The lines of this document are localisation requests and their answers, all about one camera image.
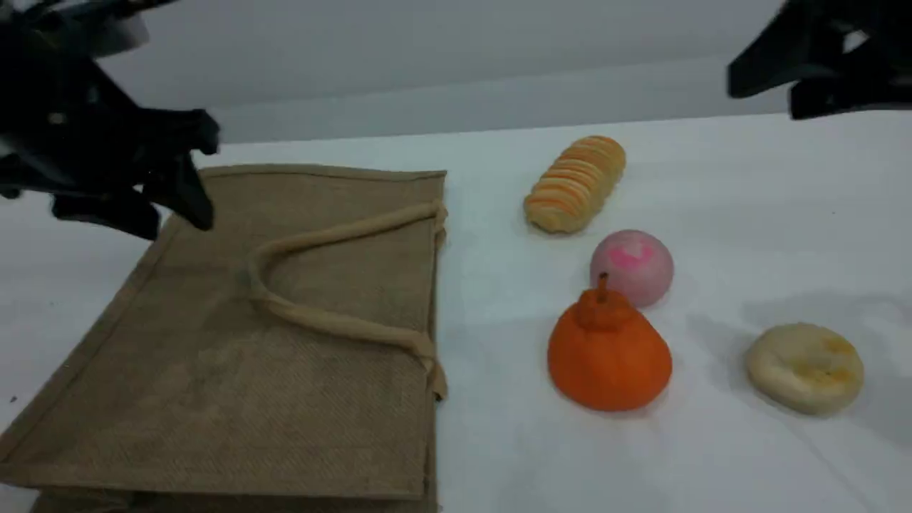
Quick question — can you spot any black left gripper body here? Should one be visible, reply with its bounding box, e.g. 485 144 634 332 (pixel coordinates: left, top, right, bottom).
0 0 163 241

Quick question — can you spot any ridged toy bread roll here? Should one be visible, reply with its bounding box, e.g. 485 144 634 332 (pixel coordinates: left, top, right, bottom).
524 135 627 234

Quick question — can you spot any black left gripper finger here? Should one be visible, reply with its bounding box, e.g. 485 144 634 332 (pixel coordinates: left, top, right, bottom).
141 153 215 231
139 108 220 156

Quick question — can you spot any brown jute bag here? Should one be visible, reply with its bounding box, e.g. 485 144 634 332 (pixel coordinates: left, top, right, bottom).
0 164 450 513

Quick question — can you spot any pink toy peach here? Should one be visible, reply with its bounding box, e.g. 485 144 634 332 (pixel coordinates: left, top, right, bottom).
590 229 675 309

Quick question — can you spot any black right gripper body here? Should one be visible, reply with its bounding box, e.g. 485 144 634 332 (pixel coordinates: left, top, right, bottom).
837 0 912 83

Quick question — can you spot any round cream toy bun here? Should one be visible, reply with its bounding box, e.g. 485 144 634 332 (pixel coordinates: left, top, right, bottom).
746 323 865 416

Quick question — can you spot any orange toy fruit with stem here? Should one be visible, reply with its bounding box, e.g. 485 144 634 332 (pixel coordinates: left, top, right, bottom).
547 273 673 413

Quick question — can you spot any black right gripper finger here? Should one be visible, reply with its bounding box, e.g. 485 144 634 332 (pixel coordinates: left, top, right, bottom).
789 68 912 120
727 0 845 99

